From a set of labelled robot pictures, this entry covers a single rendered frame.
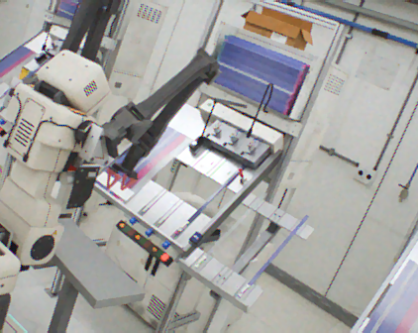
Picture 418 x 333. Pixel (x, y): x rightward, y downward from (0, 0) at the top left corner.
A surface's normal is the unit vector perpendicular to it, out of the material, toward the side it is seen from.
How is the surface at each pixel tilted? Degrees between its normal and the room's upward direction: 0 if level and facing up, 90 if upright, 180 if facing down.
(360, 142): 90
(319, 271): 90
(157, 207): 45
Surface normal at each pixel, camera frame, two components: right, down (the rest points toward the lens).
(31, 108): -0.46, -0.11
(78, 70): -0.14, -0.60
